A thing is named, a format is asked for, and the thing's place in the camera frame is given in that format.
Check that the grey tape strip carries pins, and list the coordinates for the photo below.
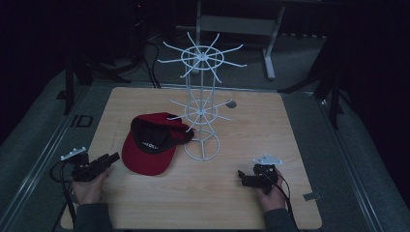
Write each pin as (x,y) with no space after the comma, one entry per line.
(312,196)

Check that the grey table grommet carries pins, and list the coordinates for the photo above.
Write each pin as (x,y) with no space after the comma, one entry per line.
(231,104)

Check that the red and black cap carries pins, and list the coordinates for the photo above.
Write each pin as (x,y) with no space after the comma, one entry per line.
(151,146)

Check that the person's right hand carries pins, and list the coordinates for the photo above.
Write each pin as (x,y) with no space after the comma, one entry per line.
(274,198)

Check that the black tripod stand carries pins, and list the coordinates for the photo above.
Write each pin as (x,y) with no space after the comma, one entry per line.
(325,87)

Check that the person's left hand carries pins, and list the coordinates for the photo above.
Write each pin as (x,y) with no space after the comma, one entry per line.
(87,190)

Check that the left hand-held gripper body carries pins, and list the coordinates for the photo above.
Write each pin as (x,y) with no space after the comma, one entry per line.
(84,171)

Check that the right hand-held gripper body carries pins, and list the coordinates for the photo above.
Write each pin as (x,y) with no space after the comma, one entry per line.
(265,176)

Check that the black rectangular floor bracket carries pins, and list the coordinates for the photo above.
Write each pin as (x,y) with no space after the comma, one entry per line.
(82,121)

